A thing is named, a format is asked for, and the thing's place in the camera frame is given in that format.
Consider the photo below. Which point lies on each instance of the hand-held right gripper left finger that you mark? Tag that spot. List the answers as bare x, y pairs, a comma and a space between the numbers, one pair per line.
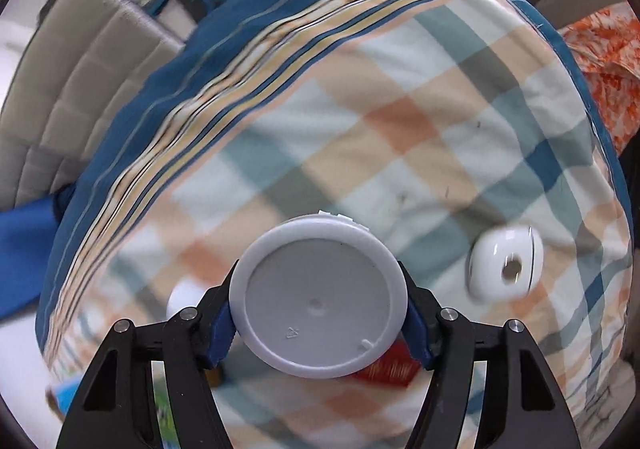
219, 329

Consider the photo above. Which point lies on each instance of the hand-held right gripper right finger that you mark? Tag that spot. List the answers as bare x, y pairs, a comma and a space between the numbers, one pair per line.
417, 326

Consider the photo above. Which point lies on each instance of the small white cylinder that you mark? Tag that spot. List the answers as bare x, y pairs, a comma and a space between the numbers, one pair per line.
182, 296

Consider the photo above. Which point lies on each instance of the small red box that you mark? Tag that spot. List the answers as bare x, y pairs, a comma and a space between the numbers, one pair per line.
387, 369

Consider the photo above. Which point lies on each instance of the small white round device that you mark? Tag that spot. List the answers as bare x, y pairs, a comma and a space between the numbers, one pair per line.
485, 264

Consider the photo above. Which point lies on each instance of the white plastic jar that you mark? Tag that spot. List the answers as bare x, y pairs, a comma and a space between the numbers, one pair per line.
315, 294

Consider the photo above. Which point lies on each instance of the checked tablecloth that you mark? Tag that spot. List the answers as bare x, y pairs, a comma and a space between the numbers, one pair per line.
380, 129

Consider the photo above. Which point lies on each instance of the blue folded mat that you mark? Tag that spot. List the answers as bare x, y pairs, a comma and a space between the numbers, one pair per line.
25, 254

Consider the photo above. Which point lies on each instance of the grey cushioned chair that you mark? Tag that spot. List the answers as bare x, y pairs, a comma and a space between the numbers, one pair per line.
90, 79

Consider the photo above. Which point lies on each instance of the orange floral cloth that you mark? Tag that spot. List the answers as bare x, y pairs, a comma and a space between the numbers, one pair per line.
610, 59

